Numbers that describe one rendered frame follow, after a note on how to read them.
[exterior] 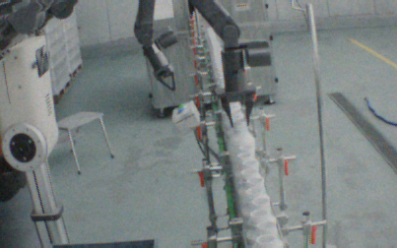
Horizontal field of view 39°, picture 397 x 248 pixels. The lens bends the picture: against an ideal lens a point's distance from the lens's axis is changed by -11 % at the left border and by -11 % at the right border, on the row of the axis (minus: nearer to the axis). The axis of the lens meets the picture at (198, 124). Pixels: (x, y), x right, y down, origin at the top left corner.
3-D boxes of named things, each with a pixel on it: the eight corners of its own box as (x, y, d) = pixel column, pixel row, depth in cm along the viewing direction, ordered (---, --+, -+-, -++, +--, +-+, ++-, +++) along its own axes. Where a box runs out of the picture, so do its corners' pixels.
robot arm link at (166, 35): (133, 27, 218) (139, 37, 212) (162, 11, 218) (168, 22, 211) (147, 48, 226) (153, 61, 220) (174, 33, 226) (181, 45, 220)
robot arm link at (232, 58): (219, 45, 158) (220, 48, 153) (245, 42, 158) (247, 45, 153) (222, 71, 160) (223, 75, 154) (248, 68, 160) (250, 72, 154)
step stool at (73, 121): (72, 151, 581) (64, 109, 570) (114, 157, 545) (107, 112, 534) (38, 165, 546) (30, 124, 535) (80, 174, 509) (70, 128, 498)
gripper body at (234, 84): (257, 96, 156) (254, 68, 154) (217, 101, 156) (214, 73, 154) (255, 91, 162) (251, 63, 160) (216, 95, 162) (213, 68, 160)
